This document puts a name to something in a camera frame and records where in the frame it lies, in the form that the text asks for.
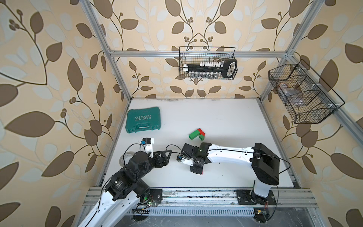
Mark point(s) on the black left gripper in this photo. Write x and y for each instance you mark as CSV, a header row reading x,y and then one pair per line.
x,y
159,164

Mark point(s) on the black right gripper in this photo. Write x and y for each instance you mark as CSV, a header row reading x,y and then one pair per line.
x,y
196,170

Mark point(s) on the green lego brick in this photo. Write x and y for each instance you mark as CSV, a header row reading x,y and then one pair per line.
x,y
202,137
191,136
196,133

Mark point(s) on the red lego brick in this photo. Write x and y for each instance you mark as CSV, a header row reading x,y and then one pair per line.
x,y
201,132

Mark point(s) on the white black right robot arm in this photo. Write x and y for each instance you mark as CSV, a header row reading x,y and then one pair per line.
x,y
264,162

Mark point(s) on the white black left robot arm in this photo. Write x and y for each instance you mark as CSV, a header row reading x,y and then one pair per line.
x,y
125,189

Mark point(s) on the green plastic tool case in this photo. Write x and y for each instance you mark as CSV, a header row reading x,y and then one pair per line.
x,y
147,119

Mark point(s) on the clear tape roll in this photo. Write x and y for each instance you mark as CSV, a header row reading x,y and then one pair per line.
x,y
126,157

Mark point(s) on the black white socket tool set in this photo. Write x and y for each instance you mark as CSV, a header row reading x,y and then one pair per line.
x,y
224,69

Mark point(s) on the plastic bag in basket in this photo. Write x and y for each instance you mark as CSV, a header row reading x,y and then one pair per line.
x,y
291,96

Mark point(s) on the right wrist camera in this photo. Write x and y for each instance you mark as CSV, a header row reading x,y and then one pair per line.
x,y
180,158

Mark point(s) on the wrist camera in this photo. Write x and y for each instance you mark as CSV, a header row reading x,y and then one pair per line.
x,y
180,158
148,146

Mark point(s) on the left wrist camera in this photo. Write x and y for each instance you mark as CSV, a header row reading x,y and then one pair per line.
x,y
148,146

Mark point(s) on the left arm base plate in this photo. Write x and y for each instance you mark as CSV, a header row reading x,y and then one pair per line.
x,y
150,196

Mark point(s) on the aluminium front rail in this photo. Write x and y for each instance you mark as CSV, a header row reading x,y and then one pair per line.
x,y
226,197

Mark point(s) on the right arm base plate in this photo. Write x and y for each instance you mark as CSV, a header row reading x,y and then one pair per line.
x,y
248,197

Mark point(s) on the black wire basket back wall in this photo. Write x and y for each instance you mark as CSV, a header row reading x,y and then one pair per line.
x,y
197,54

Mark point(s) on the black wire basket wall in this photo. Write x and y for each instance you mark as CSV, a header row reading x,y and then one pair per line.
x,y
321,100
197,54

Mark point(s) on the black wire basket right wall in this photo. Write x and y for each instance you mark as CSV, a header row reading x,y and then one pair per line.
x,y
321,100

